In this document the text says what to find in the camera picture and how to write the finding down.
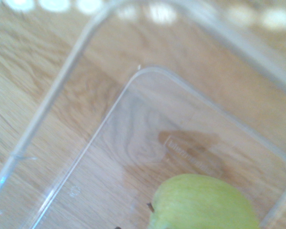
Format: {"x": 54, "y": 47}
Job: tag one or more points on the green apple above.
{"x": 200, "y": 202}

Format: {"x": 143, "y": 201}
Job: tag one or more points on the clear plastic container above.
{"x": 138, "y": 133}

